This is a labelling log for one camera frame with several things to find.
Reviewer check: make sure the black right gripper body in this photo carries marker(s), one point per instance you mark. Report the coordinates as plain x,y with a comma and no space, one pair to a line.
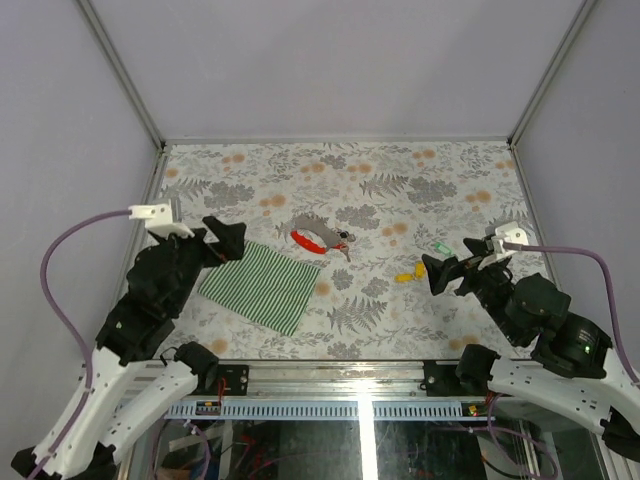
488,281

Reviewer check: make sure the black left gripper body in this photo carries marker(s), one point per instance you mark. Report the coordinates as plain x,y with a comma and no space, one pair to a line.
196,250

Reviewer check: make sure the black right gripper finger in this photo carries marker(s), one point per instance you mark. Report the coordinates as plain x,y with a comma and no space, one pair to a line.
479,247
441,272

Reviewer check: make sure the red keyring fob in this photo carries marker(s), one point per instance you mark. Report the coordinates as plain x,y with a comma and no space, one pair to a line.
313,234

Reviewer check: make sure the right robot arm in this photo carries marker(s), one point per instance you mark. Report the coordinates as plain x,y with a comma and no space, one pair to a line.
588,378

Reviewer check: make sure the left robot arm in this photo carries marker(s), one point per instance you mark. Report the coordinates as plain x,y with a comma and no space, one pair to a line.
98,427

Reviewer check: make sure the green key tag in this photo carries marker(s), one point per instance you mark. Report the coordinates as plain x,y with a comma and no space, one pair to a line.
443,249

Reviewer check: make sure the green striped cloth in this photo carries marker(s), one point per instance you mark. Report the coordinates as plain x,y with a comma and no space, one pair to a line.
265,287

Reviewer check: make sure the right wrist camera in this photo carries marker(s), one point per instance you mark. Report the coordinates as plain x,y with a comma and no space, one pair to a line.
503,243

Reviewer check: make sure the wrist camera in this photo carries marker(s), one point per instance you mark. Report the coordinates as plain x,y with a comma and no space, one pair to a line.
162,218
503,243

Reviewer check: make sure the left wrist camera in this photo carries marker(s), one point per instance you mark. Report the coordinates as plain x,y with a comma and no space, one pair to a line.
162,218

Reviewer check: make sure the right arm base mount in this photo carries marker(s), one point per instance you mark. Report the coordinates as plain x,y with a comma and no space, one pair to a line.
440,380

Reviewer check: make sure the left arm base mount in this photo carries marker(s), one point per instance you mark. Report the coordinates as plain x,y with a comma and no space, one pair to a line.
233,380

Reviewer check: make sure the aluminium front rail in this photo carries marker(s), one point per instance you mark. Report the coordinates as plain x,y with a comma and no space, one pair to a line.
324,380

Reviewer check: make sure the slotted cable duct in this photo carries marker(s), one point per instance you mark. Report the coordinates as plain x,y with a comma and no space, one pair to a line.
314,410

